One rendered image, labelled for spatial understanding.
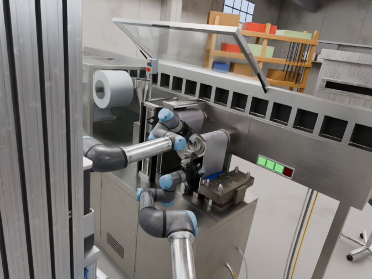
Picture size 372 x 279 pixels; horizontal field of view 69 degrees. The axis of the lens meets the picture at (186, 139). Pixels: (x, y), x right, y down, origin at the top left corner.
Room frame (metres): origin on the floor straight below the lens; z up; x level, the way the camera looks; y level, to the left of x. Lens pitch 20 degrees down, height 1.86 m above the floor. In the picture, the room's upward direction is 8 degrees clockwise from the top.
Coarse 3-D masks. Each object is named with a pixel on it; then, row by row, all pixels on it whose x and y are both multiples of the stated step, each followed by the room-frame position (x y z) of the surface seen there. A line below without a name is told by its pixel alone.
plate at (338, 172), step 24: (168, 96) 2.28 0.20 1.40; (216, 120) 1.92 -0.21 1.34; (240, 120) 1.79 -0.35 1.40; (240, 144) 1.77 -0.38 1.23; (264, 144) 1.65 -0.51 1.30; (288, 144) 1.55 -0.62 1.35; (312, 144) 1.47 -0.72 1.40; (336, 144) 1.39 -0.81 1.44; (312, 168) 1.44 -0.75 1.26; (336, 168) 1.37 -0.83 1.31; (360, 168) 1.30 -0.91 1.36; (336, 192) 1.34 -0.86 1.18; (360, 192) 1.27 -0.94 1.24
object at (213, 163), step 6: (222, 150) 1.70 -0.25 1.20; (204, 156) 1.56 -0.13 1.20; (210, 156) 1.61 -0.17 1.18; (216, 156) 1.66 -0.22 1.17; (222, 156) 1.71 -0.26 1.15; (204, 162) 1.57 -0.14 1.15; (210, 162) 1.62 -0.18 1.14; (216, 162) 1.67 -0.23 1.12; (222, 162) 1.72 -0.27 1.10; (210, 168) 1.63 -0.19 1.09; (216, 168) 1.68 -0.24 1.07; (222, 168) 1.74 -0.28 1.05; (204, 174) 1.59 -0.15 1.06; (210, 174) 1.64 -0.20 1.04
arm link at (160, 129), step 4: (160, 124) 1.37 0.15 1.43; (156, 128) 1.35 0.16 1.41; (160, 128) 1.35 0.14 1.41; (164, 128) 1.36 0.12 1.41; (168, 128) 1.37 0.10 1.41; (152, 132) 1.35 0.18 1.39; (156, 132) 1.34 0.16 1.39; (160, 132) 1.32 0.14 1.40; (164, 132) 1.31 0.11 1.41; (148, 136) 1.35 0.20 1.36; (152, 136) 1.33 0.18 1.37; (156, 136) 1.33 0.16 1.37; (160, 136) 1.31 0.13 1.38
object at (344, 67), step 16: (336, 64) 5.02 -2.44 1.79; (352, 64) 4.89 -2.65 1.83; (368, 64) 4.57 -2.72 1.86; (320, 80) 5.11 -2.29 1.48; (336, 80) 4.91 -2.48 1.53; (352, 80) 4.85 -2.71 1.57; (368, 80) 4.73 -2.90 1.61; (320, 96) 5.07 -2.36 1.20; (336, 96) 4.93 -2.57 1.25; (352, 96) 4.78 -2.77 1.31; (368, 96) 4.66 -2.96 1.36
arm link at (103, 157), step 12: (168, 132) 1.31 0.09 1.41; (144, 144) 1.13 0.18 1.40; (156, 144) 1.16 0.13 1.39; (168, 144) 1.21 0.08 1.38; (180, 144) 1.24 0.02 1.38; (96, 156) 0.98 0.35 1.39; (108, 156) 0.99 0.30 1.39; (120, 156) 1.01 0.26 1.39; (132, 156) 1.05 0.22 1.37; (144, 156) 1.10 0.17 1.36; (96, 168) 0.97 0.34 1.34; (108, 168) 0.98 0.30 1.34; (120, 168) 1.01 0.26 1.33
